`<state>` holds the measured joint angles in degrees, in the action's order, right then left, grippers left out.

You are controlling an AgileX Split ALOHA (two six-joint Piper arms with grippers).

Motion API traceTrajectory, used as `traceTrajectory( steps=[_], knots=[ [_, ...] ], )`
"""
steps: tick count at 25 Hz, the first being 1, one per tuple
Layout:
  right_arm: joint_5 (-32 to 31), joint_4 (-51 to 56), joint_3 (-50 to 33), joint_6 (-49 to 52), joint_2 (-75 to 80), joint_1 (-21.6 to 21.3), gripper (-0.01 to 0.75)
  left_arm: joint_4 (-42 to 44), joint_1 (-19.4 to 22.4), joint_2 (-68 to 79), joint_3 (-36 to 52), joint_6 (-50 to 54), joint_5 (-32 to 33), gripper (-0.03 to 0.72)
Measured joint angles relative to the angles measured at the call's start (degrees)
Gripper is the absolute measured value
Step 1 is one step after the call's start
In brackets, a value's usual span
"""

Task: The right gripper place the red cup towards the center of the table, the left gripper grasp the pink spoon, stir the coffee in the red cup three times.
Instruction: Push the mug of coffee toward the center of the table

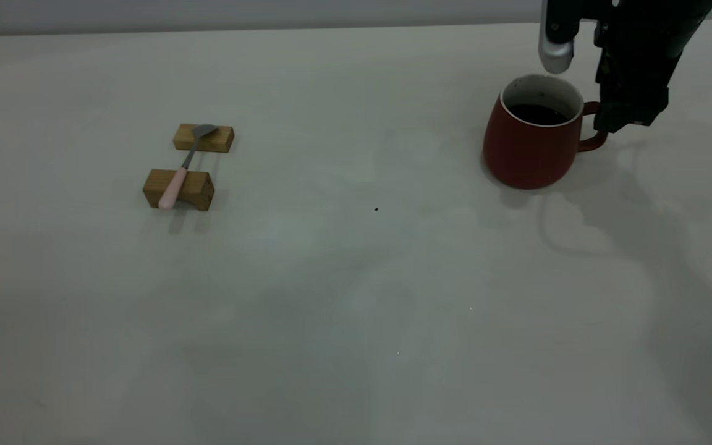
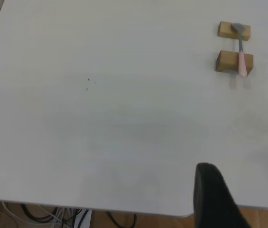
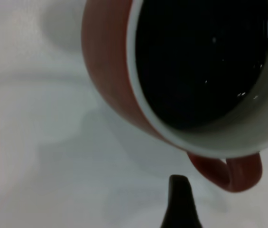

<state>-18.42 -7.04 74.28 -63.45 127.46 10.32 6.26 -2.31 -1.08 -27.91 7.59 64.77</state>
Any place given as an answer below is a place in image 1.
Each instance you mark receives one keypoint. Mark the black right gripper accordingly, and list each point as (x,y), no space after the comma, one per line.
(640,31)

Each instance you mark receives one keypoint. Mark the red ceramic mug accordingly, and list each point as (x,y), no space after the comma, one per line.
(529,154)

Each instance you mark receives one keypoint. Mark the dark coffee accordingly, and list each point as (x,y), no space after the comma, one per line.
(535,114)

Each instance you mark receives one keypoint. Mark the flat wooden block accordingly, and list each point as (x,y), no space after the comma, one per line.
(219,141)

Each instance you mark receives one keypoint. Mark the arched wooden block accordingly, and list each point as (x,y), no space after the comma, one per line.
(199,189)

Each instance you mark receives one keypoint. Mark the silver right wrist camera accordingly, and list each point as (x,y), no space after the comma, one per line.
(555,55)

